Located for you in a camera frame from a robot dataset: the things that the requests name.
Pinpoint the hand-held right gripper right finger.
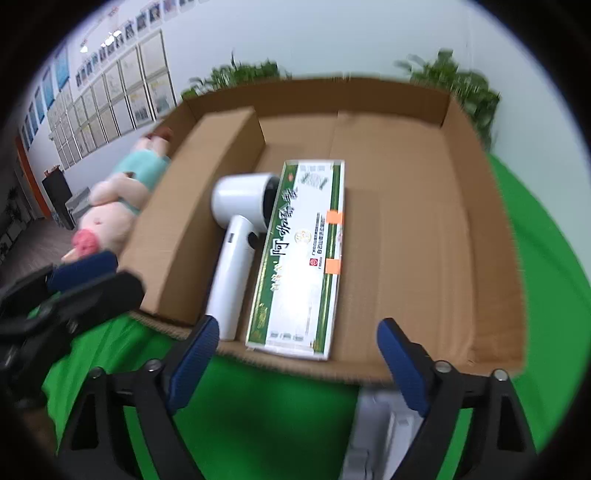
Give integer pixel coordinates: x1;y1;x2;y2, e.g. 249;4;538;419
377;318;539;480

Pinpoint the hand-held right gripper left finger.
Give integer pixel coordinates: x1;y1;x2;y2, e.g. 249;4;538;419
55;315;221;480

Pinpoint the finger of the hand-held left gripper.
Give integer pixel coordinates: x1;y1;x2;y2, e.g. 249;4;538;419
23;271;147;344
0;250;119;310

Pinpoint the white plastic device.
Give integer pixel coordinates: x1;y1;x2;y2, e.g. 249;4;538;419
342;388;432;480

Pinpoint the pink plush pig toy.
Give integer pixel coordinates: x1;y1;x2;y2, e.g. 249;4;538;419
62;129;174;265

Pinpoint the white hair dryer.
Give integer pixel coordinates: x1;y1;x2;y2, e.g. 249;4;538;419
204;173;282;342

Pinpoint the long brown cardboard box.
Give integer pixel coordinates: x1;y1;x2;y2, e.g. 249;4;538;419
121;106;266;326

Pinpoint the green and white box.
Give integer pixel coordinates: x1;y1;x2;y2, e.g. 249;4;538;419
245;159;346;361

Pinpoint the large cardboard box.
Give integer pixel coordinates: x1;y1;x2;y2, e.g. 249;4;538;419
121;76;527;385

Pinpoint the black cabinet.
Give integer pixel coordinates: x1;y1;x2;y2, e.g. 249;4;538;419
41;168;77;232

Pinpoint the bushy green potted plant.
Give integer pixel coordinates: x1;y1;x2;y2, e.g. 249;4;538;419
180;53;293;100

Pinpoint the small green potted plant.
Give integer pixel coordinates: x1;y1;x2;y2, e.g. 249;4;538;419
394;48;502;151

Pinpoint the group of framed wall certificates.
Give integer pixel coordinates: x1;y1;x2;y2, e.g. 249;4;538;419
46;28;178;171

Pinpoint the large blue wall poster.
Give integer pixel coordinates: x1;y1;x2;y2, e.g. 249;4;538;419
54;46;71;90

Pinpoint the wall chart of portrait photos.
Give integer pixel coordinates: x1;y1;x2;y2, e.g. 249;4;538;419
74;0;208;86

